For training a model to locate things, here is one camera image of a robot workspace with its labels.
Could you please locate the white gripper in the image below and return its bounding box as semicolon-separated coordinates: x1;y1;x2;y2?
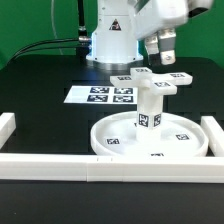
128;0;214;65

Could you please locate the white cross-shaped table base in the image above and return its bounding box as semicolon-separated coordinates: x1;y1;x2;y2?
110;67;193;95

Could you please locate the white round table top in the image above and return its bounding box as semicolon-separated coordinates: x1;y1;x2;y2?
90;111;208;158

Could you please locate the sheet of fiducial markers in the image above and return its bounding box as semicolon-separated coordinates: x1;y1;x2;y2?
64;85;137;104

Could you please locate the black cable bundle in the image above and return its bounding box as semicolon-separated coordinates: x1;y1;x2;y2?
9;0;93;63

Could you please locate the white right fence rail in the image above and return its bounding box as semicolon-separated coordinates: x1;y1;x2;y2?
201;116;224;157

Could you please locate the white fence rail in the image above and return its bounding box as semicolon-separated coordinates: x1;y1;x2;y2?
0;113;16;150
0;153;224;183
201;116;224;157

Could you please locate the white left fence rail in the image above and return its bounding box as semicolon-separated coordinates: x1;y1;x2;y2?
0;113;16;150

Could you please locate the white front fence rail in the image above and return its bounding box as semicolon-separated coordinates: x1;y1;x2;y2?
0;153;224;183

